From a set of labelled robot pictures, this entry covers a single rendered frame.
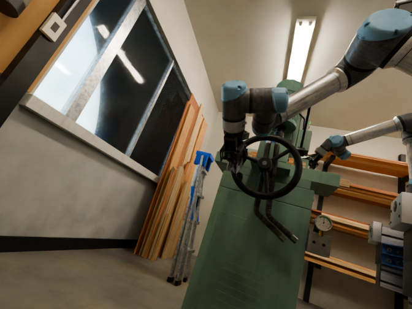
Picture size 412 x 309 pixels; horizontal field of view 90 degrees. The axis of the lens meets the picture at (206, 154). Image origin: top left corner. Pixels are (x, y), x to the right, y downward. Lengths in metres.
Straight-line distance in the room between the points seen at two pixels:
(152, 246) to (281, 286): 1.66
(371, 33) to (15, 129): 1.61
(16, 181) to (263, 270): 1.40
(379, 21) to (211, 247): 1.01
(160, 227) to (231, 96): 1.98
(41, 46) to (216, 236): 1.33
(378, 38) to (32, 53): 1.47
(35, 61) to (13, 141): 0.45
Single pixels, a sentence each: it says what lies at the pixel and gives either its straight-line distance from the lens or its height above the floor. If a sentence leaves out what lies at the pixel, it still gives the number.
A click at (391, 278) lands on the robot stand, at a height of 0.55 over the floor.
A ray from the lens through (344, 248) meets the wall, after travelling 3.72.
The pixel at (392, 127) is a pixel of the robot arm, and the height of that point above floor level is 1.34.
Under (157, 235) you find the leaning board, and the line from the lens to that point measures 2.42.
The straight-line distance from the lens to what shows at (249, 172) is 1.08.
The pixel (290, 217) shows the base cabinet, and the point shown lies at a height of 0.65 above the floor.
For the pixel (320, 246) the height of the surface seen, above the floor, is 0.57.
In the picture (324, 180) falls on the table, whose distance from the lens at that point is 1.09.
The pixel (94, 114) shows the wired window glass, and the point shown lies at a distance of 1.89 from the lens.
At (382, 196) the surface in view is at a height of 1.53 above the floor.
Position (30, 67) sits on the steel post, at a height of 0.95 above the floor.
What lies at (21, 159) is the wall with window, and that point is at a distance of 1.58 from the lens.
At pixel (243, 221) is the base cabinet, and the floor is 0.58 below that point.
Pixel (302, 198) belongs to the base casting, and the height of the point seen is 0.75.
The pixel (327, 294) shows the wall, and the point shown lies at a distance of 3.68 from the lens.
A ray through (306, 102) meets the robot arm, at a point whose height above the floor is 1.00.
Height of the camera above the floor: 0.51
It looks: 18 degrees up
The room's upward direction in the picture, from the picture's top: 19 degrees clockwise
